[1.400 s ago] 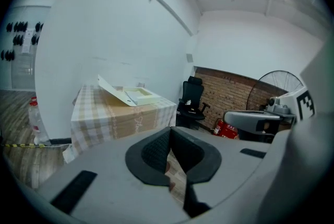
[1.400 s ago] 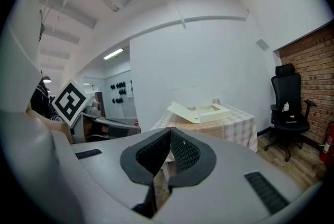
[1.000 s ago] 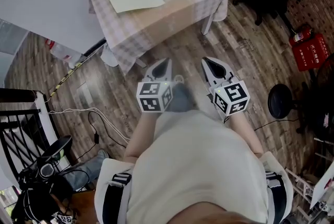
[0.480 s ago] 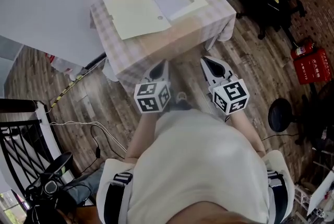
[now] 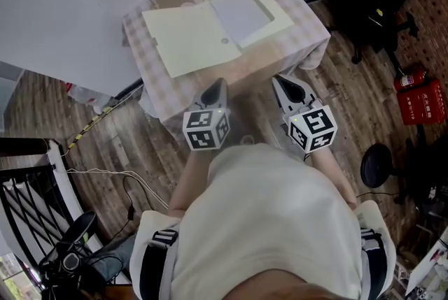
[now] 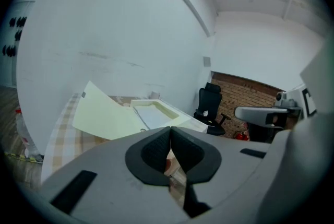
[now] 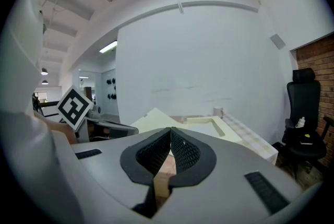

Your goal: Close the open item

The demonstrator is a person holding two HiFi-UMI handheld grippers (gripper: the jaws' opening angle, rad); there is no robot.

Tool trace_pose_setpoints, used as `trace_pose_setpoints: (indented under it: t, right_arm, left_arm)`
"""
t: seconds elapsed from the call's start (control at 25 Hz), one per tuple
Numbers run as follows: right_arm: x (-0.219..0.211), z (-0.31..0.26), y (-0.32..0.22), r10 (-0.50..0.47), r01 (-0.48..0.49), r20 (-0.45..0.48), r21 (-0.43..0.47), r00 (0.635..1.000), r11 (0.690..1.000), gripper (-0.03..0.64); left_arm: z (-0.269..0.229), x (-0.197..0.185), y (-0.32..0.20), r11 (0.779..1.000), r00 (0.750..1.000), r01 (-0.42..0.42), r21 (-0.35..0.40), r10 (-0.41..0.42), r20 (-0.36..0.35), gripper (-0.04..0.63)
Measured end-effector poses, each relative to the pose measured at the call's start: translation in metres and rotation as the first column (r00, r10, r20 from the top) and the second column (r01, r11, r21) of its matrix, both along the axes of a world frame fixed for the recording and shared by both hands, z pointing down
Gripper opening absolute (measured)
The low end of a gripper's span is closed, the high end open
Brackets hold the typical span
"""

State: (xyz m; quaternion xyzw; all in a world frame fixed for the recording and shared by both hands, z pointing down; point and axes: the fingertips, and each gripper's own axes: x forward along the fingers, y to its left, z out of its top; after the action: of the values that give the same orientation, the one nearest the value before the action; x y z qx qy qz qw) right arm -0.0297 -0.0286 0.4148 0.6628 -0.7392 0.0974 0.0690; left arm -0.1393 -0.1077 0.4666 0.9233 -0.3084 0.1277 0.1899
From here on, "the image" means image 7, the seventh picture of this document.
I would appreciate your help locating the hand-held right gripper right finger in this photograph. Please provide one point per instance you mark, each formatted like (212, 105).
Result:
(229, 165)

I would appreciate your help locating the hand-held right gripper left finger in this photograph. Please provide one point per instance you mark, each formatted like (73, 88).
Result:
(104, 165)

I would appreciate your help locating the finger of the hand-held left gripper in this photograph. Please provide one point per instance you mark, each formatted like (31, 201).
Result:
(114, 127)

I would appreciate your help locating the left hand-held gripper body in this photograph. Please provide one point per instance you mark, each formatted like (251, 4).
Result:
(74, 108)

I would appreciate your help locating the cream box item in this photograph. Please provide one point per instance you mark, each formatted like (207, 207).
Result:
(206, 125)

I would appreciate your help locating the person's left forearm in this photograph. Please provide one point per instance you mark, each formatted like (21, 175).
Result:
(64, 135)

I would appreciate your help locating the checkered table cloth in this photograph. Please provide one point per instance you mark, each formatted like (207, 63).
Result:
(250, 136)

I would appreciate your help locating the grey pendant lamp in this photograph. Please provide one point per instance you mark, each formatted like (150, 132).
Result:
(45, 82)
(44, 71)

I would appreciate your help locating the white mug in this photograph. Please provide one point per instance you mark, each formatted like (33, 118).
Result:
(218, 111)

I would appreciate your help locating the fluorescent ceiling light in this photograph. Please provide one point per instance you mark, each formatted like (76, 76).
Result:
(108, 46)

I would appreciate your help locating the black and yellow pouch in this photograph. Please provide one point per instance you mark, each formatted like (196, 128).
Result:
(306, 139)

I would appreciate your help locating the white bottle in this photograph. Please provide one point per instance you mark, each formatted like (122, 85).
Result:
(300, 123)

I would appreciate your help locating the black office chair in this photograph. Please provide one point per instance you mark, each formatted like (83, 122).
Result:
(304, 118)

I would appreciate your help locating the black headsets on wall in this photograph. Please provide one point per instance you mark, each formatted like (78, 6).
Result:
(111, 89)

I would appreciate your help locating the grey wall box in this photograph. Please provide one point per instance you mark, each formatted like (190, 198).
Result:
(277, 41)

